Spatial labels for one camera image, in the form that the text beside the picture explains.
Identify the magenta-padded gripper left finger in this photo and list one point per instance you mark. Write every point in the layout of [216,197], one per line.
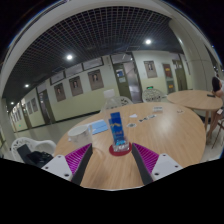
[58,166]

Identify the small printed card box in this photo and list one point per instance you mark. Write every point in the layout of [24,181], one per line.
[157,108]

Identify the white lattice plastic chair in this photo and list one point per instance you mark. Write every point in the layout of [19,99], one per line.
[124,101]
[152,95]

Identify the person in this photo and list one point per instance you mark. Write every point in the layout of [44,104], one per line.
[216,96]

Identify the flat round red coaster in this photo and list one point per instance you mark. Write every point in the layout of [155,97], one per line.
[115,153]

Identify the round ceiling lights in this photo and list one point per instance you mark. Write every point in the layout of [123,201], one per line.
[69,57]

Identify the framed wall pictures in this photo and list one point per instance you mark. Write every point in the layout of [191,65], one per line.
[95,79]

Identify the black bag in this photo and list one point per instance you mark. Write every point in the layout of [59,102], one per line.
[38,157]

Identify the round wooden table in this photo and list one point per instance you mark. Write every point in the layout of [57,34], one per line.
[196,100]

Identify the black phone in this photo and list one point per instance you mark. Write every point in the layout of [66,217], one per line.
[210,95]

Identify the white plastic armchair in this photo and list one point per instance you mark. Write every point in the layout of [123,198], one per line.
[33,144]

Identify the white ceramic mug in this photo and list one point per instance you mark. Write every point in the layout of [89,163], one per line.
[80,135]

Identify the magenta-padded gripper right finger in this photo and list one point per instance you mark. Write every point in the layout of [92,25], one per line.
[165,165]

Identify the green exit sign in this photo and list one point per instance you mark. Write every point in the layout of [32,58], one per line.
[150,87]

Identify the clear bottle with blue label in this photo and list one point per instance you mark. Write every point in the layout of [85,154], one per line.
[117,130]

